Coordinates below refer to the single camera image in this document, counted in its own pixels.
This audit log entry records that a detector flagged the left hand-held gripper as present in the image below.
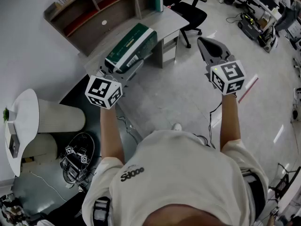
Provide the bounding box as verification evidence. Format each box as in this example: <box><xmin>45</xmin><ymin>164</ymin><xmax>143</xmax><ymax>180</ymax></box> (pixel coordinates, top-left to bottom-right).
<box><xmin>85</xmin><ymin>59</ymin><xmax>145</xmax><ymax>110</ymax></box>

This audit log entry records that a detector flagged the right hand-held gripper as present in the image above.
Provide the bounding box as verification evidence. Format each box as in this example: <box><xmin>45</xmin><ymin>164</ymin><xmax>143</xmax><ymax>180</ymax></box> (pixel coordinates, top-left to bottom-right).
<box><xmin>197</xmin><ymin>36</ymin><xmax>246</xmax><ymax>96</ymax></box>

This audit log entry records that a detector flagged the green and white box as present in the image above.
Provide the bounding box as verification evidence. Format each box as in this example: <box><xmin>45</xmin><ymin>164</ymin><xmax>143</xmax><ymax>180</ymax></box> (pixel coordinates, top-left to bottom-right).
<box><xmin>104</xmin><ymin>22</ymin><xmax>158</xmax><ymax>74</ymax></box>

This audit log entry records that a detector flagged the wooden shelf unit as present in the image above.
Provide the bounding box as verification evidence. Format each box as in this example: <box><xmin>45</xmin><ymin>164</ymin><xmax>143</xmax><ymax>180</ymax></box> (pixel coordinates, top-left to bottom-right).
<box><xmin>43</xmin><ymin>0</ymin><xmax>165</xmax><ymax>57</ymax></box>

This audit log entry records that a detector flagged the person's left forearm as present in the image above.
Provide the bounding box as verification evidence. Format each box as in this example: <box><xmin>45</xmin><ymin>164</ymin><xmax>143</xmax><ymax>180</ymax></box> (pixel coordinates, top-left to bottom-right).
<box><xmin>99</xmin><ymin>102</ymin><xmax>127</xmax><ymax>165</ymax></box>

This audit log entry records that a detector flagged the person's right forearm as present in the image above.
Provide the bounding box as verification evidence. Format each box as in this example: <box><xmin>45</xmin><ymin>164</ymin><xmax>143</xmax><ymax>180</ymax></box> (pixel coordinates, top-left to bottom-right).
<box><xmin>219</xmin><ymin>92</ymin><xmax>241</xmax><ymax>152</ymax></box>

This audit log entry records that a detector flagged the grey desk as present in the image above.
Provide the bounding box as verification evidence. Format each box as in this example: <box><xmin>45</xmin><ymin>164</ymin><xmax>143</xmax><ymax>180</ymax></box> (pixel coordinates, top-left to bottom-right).
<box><xmin>58</xmin><ymin>5</ymin><xmax>190</xmax><ymax>103</ymax></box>

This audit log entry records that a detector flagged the white long desk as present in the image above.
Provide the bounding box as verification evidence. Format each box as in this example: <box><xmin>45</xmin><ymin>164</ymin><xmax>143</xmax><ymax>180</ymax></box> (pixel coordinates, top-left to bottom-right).
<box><xmin>219</xmin><ymin>0</ymin><xmax>283</xmax><ymax>21</ymax></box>

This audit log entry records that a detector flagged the black yellow equipment case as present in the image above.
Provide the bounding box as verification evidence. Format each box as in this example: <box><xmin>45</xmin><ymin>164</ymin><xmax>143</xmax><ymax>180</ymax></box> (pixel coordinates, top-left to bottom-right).
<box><xmin>237</xmin><ymin>11</ymin><xmax>263</xmax><ymax>41</ymax></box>

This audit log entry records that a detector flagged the black office chair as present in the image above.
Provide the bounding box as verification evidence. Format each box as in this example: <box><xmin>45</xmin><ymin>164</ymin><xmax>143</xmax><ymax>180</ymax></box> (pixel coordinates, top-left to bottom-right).
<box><xmin>162</xmin><ymin>0</ymin><xmax>208</xmax><ymax>49</ymax></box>

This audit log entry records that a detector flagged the white robot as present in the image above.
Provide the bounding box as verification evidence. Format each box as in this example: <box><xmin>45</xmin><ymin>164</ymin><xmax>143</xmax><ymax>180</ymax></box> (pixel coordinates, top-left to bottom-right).
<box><xmin>258</xmin><ymin>25</ymin><xmax>279</xmax><ymax>54</ymax></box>

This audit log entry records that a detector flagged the upright green white box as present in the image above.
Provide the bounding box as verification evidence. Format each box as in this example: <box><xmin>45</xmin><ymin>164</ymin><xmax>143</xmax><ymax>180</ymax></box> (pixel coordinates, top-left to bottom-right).
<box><xmin>154</xmin><ymin>0</ymin><xmax>165</xmax><ymax>13</ymax></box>

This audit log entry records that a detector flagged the black device with markers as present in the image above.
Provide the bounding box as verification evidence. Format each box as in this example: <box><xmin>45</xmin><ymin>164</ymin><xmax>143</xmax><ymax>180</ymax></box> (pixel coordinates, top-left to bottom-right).
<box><xmin>60</xmin><ymin>132</ymin><xmax>96</xmax><ymax>186</ymax></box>

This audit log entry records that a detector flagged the pile of black equipment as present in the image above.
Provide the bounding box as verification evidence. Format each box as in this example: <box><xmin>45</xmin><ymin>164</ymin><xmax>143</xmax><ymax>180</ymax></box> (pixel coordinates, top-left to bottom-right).
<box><xmin>60</xmin><ymin>145</ymin><xmax>92</xmax><ymax>184</ymax></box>

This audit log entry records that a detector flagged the white curved ribbed table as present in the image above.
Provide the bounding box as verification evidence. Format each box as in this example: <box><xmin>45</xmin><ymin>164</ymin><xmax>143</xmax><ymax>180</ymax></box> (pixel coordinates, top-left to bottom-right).
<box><xmin>4</xmin><ymin>88</ymin><xmax>87</xmax><ymax>178</ymax></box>

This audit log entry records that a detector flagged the white t-shirt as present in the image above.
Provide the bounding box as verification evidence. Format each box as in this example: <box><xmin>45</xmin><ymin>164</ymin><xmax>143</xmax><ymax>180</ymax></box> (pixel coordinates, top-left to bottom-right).
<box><xmin>81</xmin><ymin>129</ymin><xmax>270</xmax><ymax>226</ymax></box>

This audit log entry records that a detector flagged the small green potted plant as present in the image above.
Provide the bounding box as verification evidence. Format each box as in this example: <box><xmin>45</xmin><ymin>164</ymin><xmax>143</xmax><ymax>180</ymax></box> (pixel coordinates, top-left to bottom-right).
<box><xmin>2</xmin><ymin>106</ymin><xmax>17</xmax><ymax>122</ymax></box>

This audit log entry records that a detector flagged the grey white box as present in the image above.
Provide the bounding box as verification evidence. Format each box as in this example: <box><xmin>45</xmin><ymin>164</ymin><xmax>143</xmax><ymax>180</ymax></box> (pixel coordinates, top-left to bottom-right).
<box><xmin>7</xmin><ymin>122</ymin><xmax>21</xmax><ymax>159</ymax></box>

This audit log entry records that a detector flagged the black folding stand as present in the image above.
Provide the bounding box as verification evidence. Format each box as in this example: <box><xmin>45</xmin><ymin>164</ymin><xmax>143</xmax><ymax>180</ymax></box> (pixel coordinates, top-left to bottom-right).
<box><xmin>268</xmin><ymin>163</ymin><xmax>301</xmax><ymax>200</ymax></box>

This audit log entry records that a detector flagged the black cable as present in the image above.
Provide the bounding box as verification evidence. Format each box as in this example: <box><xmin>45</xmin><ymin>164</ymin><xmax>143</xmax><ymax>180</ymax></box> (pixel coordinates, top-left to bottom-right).
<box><xmin>208</xmin><ymin>102</ymin><xmax>223</xmax><ymax>148</ymax></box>
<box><xmin>116</xmin><ymin>106</ymin><xmax>143</xmax><ymax>146</ymax></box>

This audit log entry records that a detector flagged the white floor cable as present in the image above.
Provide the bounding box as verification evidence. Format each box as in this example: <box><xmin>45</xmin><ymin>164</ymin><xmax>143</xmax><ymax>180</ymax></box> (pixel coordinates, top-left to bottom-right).
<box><xmin>29</xmin><ymin>170</ymin><xmax>68</xmax><ymax>202</ymax></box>

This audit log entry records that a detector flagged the black harness strap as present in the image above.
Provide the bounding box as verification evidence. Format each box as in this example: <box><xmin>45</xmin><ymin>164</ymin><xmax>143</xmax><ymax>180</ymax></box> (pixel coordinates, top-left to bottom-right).
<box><xmin>241</xmin><ymin>172</ymin><xmax>267</xmax><ymax>219</ymax></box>
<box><xmin>93</xmin><ymin>196</ymin><xmax>111</xmax><ymax>224</ymax></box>

